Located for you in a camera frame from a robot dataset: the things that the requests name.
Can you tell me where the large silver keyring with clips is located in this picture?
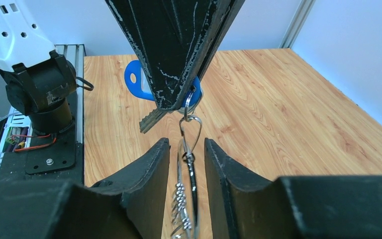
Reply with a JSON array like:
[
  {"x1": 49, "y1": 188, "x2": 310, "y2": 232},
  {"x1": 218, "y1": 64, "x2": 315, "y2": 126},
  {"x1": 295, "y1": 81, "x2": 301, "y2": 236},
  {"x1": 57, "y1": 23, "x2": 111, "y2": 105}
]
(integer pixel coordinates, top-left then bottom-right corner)
[{"x1": 170, "y1": 115, "x2": 203, "y2": 239}]

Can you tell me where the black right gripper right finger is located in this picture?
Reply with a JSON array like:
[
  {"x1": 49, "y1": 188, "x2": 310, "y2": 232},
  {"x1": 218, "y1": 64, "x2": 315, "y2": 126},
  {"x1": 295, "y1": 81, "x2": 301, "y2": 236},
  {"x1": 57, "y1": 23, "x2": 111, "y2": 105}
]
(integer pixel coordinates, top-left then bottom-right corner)
[{"x1": 204, "y1": 138, "x2": 382, "y2": 239}]

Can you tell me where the blue tagged key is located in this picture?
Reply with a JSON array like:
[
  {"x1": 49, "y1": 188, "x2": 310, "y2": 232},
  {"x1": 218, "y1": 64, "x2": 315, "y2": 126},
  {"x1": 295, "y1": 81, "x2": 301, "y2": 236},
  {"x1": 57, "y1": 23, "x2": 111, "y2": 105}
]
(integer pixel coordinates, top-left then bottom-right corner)
[{"x1": 124, "y1": 60, "x2": 203, "y2": 133}]

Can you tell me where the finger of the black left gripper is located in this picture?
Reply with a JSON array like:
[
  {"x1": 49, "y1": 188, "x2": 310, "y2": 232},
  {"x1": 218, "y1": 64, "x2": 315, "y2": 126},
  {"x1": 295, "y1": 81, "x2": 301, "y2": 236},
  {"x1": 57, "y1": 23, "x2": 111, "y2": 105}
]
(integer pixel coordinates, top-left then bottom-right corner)
[
  {"x1": 197, "y1": 0, "x2": 245, "y2": 81},
  {"x1": 107, "y1": 0, "x2": 230, "y2": 111}
]

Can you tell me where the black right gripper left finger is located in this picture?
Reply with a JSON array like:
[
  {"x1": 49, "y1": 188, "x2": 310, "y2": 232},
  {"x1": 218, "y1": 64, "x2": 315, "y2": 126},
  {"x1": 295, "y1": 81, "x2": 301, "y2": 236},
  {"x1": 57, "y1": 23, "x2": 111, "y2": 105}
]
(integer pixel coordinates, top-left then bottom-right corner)
[{"x1": 0, "y1": 137, "x2": 171, "y2": 239}]

